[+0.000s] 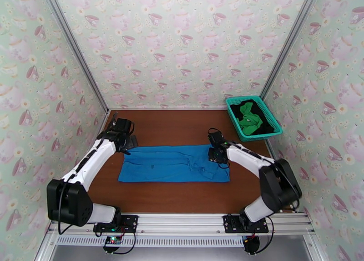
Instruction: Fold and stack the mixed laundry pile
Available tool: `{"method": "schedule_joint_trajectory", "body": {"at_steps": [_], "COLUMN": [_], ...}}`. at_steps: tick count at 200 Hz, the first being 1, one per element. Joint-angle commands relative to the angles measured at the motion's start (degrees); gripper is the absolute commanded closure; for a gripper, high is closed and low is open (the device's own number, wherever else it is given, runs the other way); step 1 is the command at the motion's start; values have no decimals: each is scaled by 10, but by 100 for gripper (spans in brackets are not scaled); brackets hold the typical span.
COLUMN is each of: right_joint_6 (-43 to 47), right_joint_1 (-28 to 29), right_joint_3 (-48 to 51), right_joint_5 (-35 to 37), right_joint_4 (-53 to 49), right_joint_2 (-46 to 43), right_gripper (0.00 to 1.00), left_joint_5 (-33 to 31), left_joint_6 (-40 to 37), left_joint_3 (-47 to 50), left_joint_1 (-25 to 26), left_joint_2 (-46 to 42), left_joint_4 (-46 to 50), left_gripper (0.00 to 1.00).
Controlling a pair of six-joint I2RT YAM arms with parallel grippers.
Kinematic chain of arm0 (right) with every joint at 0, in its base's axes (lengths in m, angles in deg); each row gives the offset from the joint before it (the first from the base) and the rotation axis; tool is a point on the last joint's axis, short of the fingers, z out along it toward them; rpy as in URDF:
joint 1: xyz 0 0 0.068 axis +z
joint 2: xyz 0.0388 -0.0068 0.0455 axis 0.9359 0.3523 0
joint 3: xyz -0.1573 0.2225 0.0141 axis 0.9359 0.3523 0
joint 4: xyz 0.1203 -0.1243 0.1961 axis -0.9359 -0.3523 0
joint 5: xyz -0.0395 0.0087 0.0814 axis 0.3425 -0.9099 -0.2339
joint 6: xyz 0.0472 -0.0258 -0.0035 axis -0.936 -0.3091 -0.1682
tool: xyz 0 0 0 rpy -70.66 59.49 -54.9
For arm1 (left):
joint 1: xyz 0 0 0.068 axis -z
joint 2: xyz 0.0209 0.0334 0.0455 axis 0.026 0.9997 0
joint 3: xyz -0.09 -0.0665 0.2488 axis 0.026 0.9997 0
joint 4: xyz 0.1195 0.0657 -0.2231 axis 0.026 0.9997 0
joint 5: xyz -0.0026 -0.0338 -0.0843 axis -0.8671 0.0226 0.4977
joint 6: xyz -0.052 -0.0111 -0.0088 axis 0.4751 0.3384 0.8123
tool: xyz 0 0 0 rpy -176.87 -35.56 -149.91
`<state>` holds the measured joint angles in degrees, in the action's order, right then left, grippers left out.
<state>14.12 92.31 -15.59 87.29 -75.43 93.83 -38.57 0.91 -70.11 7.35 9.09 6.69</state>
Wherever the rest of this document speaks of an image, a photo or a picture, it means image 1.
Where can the black round power adapter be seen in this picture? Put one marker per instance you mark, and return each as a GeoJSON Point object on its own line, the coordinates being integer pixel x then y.
{"type": "Point", "coordinates": [251, 244]}

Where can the green shirt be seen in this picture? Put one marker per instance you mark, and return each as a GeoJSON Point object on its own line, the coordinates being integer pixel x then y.
{"type": "Point", "coordinates": [250, 120]}

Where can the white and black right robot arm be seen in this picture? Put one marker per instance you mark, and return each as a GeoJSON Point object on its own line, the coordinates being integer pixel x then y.
{"type": "Point", "coordinates": [247, 155]}

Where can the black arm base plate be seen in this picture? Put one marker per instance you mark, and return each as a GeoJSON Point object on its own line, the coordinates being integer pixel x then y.
{"type": "Point", "coordinates": [231, 223]}
{"type": "Point", "coordinates": [129, 223]}

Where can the aluminium mounting rail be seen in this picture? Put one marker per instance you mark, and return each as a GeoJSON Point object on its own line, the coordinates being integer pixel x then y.
{"type": "Point", "coordinates": [182, 221]}

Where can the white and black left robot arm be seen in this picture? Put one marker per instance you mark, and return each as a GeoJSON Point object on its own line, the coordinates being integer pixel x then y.
{"type": "Point", "coordinates": [94, 155]}

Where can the small circuit board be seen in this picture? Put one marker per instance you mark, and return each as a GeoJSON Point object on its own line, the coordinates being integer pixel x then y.
{"type": "Point", "coordinates": [113, 241]}

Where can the blue shirt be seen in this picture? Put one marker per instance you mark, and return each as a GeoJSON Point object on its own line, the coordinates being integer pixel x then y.
{"type": "Point", "coordinates": [170, 166]}

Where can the black garment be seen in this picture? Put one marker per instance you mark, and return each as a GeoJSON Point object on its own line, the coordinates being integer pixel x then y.
{"type": "Point", "coordinates": [266, 127]}

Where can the aluminium frame post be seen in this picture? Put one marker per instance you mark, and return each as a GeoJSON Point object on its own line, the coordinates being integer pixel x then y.
{"type": "Point", "coordinates": [74, 46]}
{"type": "Point", "coordinates": [290, 41]}

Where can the teal plastic basket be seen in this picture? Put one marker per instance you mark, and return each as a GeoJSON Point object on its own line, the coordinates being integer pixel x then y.
{"type": "Point", "coordinates": [273, 126]}

